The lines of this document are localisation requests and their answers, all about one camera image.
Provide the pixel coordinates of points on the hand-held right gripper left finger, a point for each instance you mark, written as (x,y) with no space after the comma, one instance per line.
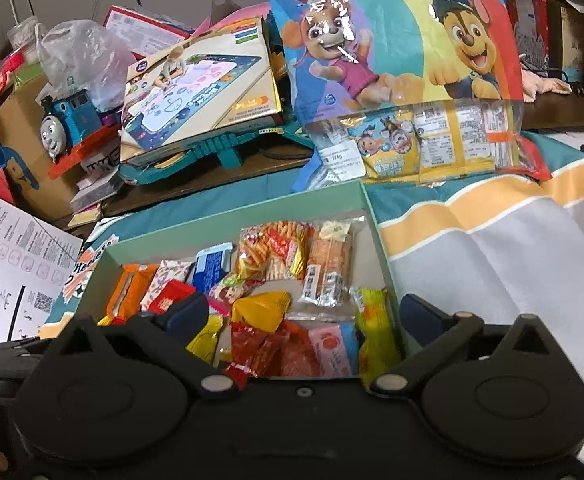
(188,316)

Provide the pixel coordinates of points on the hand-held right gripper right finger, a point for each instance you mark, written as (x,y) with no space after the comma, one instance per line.
(417,316)

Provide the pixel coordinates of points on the red candy packet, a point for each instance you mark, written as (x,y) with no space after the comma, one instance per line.
(172,297)

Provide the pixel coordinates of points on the yellow wavy striped packet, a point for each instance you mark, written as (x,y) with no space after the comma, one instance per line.
(204,337)

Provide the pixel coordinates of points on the yellow wrapper with red print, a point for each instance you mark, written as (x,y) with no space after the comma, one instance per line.
(376,330)

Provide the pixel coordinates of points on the white floral packet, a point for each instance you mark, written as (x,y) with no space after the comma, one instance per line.
(169,272)

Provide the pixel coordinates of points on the pink floral packet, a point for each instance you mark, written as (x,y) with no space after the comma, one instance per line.
(232,287)

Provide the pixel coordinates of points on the blue snack packet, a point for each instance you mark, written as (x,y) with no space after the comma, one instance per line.
(212,265)

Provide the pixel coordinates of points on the orange packet with silver seam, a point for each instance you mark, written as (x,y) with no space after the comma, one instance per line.
(129,292)

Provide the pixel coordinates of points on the small orange-yellow packet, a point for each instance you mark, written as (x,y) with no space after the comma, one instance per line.
(259,310)

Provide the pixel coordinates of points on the large red packet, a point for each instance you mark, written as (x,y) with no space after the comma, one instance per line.
(252,350)

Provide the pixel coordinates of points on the pink and blue packet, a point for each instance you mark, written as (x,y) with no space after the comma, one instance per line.
(332,350)

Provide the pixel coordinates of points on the cake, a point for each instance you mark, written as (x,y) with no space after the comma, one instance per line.
(329,265)

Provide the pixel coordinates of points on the orange shrimp stick bag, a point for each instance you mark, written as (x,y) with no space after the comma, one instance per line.
(272,250)

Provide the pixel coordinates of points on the long orange bar wrapper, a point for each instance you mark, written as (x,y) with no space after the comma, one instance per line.
(297,355)

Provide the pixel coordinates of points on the teal cardboard box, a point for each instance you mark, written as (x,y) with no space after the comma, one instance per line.
(292,210)

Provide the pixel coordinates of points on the star printed cloth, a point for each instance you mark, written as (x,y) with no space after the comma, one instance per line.
(496,260)

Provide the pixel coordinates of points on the white instruction sheet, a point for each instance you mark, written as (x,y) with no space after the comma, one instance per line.
(2,260)

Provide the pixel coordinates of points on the stack of grey boxes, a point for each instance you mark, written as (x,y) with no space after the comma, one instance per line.
(97,185)

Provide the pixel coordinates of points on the teal plastic toy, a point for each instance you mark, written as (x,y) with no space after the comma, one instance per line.
(222,152)

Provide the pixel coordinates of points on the brown cardboard box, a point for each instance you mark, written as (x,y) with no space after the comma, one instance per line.
(22,150)

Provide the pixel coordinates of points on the drawing mat toy box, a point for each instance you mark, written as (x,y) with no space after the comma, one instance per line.
(207,90)

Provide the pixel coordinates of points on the blue toy train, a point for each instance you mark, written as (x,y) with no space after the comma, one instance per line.
(69,115)

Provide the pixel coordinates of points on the pink plush cloth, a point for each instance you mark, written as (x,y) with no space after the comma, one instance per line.
(541,85)

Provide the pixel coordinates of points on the clear plastic bag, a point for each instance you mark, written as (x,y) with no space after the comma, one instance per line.
(87,60)

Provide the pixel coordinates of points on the large cartoon snack bag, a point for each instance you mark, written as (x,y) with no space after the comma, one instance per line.
(396,35)

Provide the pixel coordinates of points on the red and white flat box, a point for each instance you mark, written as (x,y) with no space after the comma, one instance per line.
(137,30)

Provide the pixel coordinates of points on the red box with window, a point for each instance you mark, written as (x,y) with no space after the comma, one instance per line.
(526,35)

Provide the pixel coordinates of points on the pink plastic board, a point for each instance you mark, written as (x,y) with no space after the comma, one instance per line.
(242,17)

